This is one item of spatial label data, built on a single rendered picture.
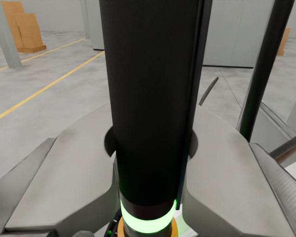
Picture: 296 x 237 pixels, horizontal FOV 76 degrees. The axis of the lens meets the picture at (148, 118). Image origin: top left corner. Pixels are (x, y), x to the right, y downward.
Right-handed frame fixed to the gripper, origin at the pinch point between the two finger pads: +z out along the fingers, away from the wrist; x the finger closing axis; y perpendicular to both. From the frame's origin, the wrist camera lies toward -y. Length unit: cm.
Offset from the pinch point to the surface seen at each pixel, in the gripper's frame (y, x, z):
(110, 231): 31.5, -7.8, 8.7
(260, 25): 43, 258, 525
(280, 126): 54, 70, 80
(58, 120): 151, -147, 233
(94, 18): 43, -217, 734
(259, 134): 70, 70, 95
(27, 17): 40, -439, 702
